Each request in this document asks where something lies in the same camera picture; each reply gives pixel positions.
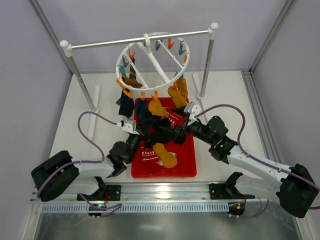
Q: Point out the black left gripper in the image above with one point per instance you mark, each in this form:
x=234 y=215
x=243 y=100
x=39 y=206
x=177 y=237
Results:
x=142 y=135

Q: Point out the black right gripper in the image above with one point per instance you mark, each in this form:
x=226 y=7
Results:
x=182 y=127

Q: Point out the navy teal sock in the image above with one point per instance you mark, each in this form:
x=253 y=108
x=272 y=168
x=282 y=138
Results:
x=142 y=112

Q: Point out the navy blue sock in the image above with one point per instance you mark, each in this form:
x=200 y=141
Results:
x=127 y=104

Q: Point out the yellow sock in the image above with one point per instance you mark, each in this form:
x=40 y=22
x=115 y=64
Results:
x=179 y=93

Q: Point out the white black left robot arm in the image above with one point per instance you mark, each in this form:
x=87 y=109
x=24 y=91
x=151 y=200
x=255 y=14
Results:
x=64 y=174

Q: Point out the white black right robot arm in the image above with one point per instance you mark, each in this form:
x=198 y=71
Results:
x=292 y=187

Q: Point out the white round clip hanger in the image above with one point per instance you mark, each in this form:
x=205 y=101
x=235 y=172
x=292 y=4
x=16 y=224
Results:
x=174 y=46

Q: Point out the black sock in bin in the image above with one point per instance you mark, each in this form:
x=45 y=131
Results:
x=157 y=136

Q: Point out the red white patterned sock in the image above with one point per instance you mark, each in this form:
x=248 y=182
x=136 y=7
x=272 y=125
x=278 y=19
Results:
x=150 y=158

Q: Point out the red plastic bin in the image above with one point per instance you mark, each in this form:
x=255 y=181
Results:
x=186 y=153

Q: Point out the mustard sock in bin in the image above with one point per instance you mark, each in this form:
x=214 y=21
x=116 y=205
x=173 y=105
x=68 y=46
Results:
x=158 y=148

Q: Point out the olive orange hanging sock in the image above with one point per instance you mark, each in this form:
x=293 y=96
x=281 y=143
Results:
x=130 y=81

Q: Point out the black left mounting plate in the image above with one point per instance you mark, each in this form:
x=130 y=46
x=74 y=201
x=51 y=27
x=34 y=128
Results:
x=110 y=192

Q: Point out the black mounting plate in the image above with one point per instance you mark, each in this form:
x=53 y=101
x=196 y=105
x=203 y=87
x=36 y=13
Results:
x=223 y=191
x=110 y=192

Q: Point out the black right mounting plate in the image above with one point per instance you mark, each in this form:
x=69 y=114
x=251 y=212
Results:
x=223 y=191

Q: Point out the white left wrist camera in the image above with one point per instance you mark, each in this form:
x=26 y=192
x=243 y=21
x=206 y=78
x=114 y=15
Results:
x=129 y=126

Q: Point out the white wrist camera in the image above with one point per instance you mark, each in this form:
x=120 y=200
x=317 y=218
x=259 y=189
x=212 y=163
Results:
x=191 y=110
x=129 y=126

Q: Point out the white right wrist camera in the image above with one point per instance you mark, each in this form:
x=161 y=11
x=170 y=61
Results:
x=191 y=110

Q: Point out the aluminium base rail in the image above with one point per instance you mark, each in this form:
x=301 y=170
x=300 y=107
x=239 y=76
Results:
x=166 y=191

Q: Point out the aluminium frame rail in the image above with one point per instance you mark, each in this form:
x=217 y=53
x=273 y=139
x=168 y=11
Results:
x=258 y=104

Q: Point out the white slotted cable duct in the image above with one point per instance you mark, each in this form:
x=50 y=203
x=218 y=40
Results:
x=147 y=207

